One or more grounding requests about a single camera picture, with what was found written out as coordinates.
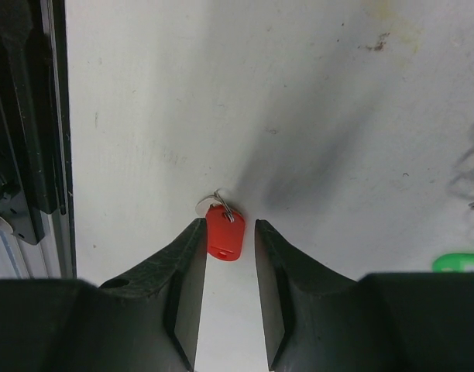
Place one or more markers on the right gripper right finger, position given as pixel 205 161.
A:
pixel 315 319

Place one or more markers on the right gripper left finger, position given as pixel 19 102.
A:
pixel 145 319

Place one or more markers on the red tag key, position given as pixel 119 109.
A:
pixel 225 227

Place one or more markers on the metal keyring disc with rings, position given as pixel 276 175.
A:
pixel 461 185

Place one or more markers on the green key tag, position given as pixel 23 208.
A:
pixel 454 262

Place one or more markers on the aluminium front rail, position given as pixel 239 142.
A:
pixel 36 199

